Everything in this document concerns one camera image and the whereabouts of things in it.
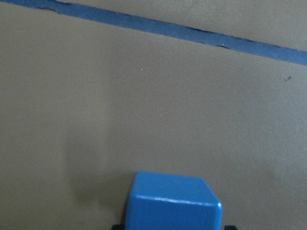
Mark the blue cube block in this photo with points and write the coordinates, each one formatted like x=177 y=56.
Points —
x=160 y=201

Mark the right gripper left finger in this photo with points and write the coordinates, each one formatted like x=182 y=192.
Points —
x=118 y=227

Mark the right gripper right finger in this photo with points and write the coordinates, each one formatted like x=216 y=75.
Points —
x=229 y=227

